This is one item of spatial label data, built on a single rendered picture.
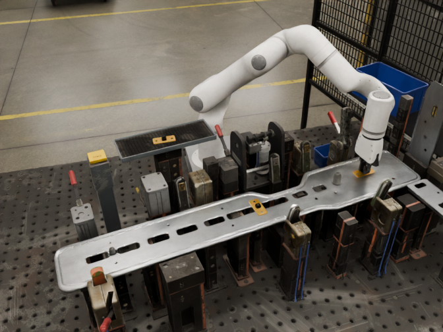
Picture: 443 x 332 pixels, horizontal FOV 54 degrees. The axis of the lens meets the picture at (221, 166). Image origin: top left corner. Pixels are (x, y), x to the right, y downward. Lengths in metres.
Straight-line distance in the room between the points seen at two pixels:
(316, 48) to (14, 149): 3.00
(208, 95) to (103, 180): 0.57
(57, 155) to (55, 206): 1.67
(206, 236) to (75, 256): 0.43
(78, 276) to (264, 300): 0.68
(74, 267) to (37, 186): 0.94
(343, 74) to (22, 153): 2.97
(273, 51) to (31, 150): 2.74
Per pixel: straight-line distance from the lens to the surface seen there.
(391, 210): 1.62
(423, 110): 1.90
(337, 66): 1.61
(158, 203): 1.57
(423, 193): 1.81
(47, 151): 3.94
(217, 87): 1.86
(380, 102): 1.61
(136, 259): 1.46
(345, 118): 1.81
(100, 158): 1.64
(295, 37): 1.63
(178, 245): 1.48
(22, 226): 2.17
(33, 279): 1.92
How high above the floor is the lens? 2.08
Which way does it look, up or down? 37 degrees down
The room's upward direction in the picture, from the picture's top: 1 degrees counter-clockwise
